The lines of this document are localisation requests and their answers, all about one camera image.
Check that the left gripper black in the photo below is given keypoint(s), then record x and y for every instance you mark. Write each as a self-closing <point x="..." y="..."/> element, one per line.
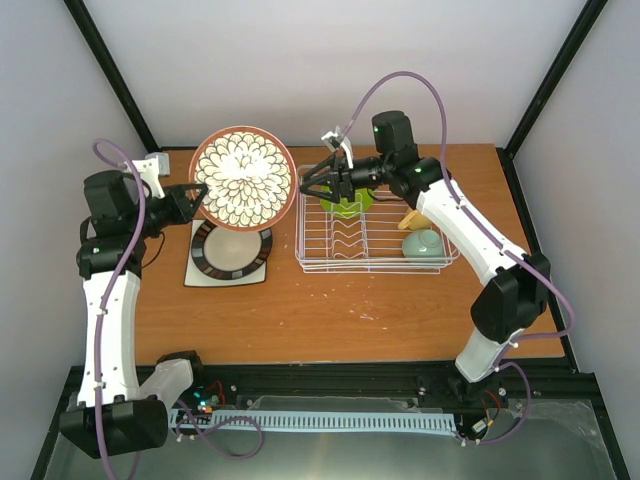
<point x="183" y="209"/>

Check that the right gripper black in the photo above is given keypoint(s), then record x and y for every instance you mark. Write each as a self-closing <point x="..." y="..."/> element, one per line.
<point x="342" y="188"/>

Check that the green plastic plate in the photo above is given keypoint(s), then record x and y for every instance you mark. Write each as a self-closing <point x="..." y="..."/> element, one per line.
<point x="346" y="209"/>

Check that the patterned round plate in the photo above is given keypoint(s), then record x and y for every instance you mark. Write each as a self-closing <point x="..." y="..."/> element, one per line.
<point x="250" y="177"/>

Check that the white wire dish rack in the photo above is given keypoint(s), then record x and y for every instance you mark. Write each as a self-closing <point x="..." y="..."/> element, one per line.
<point x="370" y="243"/>

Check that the dark brown round plate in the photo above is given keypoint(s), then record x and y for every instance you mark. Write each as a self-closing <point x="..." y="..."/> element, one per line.
<point x="232" y="250"/>

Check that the white square plate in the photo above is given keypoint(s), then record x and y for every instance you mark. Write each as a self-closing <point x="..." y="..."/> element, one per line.
<point x="225" y="277"/>

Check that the yellow ceramic mug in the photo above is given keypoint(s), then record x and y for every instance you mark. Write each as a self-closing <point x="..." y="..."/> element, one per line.
<point x="413" y="221"/>

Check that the light green ceramic bowl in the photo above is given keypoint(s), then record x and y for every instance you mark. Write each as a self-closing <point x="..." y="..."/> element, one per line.
<point x="423" y="244"/>

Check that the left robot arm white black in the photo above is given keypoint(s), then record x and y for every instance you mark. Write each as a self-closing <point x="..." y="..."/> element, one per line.
<point x="115" y="412"/>

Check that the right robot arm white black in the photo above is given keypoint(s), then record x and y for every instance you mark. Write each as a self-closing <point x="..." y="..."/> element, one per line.
<point x="514" y="293"/>

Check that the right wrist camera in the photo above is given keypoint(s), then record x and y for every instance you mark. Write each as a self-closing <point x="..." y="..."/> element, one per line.
<point x="335" y="140"/>

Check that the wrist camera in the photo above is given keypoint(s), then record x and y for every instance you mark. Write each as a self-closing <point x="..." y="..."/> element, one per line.
<point x="151" y="169"/>
<point x="335" y="140"/>

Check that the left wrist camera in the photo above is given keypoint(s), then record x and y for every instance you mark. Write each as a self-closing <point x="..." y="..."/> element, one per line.
<point x="151" y="169"/>

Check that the black frame rail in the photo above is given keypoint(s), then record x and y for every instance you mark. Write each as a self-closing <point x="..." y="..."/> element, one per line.
<point x="431" y="384"/>

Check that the light blue cable duct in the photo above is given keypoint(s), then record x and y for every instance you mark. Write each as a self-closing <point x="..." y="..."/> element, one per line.
<point x="325" y="422"/>

